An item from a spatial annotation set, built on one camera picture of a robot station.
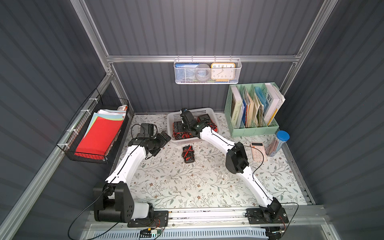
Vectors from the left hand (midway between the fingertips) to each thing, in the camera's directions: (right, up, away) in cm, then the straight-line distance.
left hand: (164, 141), depth 85 cm
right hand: (+9, +11, +14) cm, 20 cm away
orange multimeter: (+7, +8, +5) cm, 12 cm away
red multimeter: (+26, +14, +20) cm, 35 cm away
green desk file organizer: (+55, +20, +11) cm, 60 cm away
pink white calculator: (+58, -10, +11) cm, 60 cm away
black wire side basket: (-34, +19, -8) cm, 40 cm away
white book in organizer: (+69, +25, +9) cm, 74 cm away
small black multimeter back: (+14, -9, +9) cm, 18 cm away
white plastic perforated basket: (+1, +15, +23) cm, 27 cm away
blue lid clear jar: (+65, +2, -4) cm, 65 cm away
